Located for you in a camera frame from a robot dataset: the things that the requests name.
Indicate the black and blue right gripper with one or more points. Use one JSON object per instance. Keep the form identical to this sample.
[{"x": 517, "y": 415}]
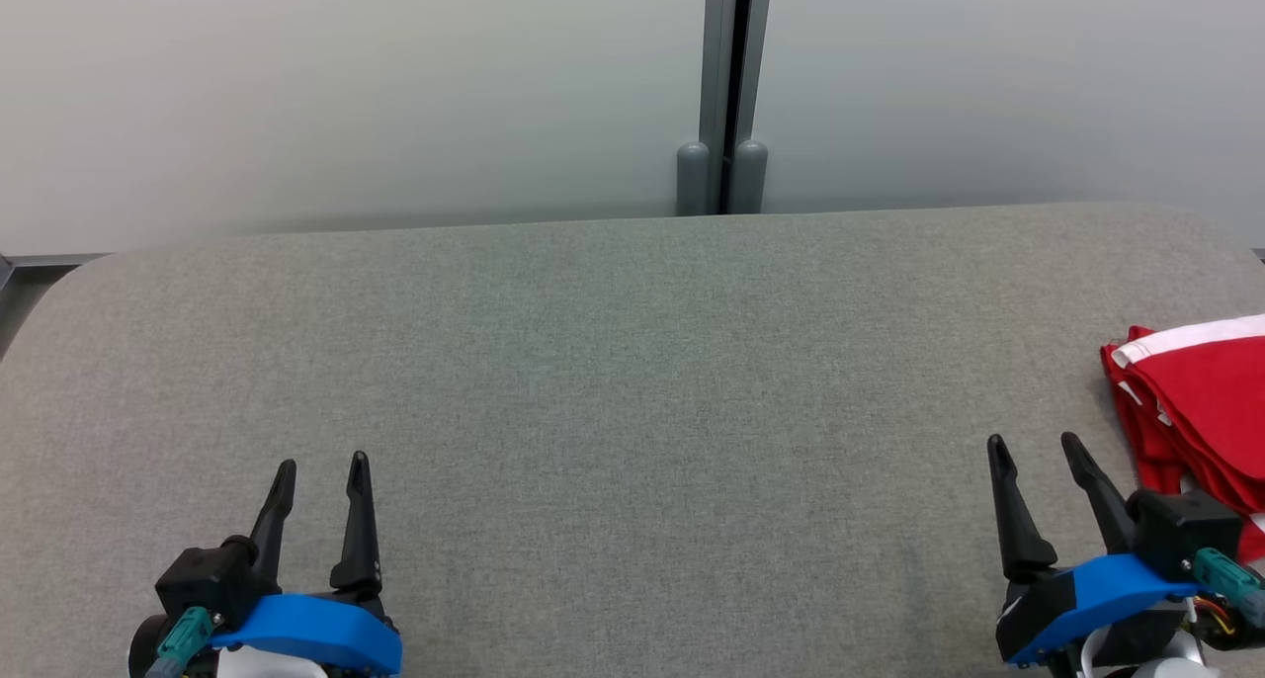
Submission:
[{"x": 1097, "y": 599}]

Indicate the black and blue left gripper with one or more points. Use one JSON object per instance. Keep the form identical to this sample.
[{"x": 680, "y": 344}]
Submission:
[{"x": 316, "y": 629}]

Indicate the red shirt white sleeves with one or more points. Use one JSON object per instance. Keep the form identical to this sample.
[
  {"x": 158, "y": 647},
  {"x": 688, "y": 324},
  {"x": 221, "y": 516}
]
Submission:
[{"x": 1216, "y": 391}]

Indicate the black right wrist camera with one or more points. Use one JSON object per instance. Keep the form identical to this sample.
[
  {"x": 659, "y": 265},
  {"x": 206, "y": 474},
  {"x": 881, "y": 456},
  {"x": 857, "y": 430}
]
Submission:
[{"x": 1181, "y": 530}]

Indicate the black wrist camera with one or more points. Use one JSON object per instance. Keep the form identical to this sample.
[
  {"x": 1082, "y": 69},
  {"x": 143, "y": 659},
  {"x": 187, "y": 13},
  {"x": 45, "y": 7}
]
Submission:
[
  {"x": 203, "y": 579},
  {"x": 1181, "y": 530}
]

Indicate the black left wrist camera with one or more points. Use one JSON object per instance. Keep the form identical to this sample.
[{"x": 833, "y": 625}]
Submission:
[{"x": 203, "y": 579}]

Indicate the grey baseboard rail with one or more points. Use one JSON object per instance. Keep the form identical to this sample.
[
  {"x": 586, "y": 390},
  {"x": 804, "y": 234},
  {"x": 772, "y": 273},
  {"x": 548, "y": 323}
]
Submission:
[{"x": 59, "y": 259}]

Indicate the grey metal frame leg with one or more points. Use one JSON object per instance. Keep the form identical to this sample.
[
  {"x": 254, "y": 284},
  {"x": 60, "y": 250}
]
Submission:
[{"x": 4, "y": 271}]

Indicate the grey cylinder post bumper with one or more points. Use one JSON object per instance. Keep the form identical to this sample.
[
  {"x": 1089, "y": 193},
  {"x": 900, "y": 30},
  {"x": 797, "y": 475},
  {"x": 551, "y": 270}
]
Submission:
[
  {"x": 750, "y": 177},
  {"x": 694, "y": 179}
]

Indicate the grey partition post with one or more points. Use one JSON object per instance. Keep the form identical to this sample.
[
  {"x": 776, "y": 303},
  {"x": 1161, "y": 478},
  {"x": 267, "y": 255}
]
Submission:
[{"x": 716, "y": 55}]

